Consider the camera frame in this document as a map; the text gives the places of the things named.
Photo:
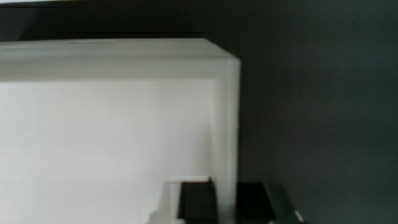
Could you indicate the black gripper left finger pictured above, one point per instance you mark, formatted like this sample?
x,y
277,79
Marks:
x,y
197,203

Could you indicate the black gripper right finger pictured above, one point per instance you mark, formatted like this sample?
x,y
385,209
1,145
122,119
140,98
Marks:
x,y
263,204

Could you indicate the white drawer cabinet box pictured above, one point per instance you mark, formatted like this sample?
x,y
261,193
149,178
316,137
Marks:
x,y
117,127

